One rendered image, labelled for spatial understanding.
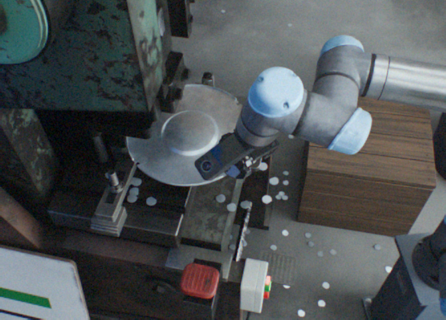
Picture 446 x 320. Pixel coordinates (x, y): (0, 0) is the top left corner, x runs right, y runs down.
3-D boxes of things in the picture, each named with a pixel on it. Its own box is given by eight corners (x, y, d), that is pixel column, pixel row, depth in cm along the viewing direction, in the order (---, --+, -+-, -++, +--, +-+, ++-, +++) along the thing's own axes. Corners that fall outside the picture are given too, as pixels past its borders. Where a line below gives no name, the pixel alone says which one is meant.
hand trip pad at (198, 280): (221, 283, 101) (220, 267, 95) (214, 312, 97) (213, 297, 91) (188, 276, 102) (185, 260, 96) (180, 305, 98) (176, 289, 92)
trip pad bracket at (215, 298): (223, 296, 116) (222, 259, 100) (214, 338, 110) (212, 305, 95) (199, 291, 117) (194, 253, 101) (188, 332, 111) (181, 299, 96)
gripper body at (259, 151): (273, 157, 98) (291, 132, 87) (238, 177, 96) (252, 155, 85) (251, 126, 100) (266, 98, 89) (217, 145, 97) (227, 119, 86)
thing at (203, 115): (103, 123, 115) (103, 121, 114) (204, 69, 124) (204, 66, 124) (172, 210, 101) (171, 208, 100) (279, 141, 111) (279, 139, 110)
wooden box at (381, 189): (401, 157, 204) (429, 98, 177) (405, 239, 181) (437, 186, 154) (304, 144, 209) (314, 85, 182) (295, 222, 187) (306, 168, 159)
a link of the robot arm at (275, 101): (303, 117, 71) (248, 97, 71) (282, 146, 81) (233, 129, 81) (315, 74, 74) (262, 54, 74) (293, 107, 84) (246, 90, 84)
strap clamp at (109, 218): (143, 174, 115) (136, 147, 107) (118, 237, 105) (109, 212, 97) (119, 169, 116) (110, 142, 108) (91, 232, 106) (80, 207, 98)
